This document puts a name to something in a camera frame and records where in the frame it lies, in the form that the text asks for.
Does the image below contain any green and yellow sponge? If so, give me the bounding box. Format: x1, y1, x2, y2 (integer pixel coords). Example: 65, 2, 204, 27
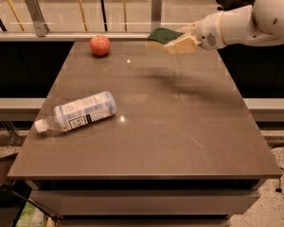
145, 27, 183, 49

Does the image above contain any left metal railing bracket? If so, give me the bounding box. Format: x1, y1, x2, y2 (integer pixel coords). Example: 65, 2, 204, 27
25, 0, 49, 37

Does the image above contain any clear plastic water bottle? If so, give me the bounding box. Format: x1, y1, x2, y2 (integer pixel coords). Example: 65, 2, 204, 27
34, 91, 116, 132

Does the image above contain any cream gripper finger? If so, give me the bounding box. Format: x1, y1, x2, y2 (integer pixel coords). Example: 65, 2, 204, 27
178, 22, 199, 35
164, 35, 201, 55

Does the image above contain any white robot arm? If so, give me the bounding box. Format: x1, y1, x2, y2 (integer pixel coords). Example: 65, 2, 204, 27
164, 0, 284, 54

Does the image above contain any grey table drawer front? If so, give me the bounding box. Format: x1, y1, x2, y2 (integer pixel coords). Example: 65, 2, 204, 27
30, 190, 259, 216

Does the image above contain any green and white package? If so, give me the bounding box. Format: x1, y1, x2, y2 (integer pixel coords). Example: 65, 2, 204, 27
15, 202, 46, 227

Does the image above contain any metal railing bracket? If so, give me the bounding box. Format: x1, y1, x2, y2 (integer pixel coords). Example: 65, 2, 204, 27
25, 0, 49, 37
151, 0, 163, 30

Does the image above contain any black cable on floor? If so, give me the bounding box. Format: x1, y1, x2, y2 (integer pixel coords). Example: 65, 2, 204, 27
270, 142, 284, 202

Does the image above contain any red apple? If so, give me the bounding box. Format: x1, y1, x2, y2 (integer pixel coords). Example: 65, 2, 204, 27
90, 35, 111, 57

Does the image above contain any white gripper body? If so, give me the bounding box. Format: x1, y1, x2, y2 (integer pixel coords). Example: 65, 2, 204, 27
195, 12, 225, 50

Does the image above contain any middle metal railing bracket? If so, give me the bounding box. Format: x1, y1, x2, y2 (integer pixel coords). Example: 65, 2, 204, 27
151, 0, 163, 30

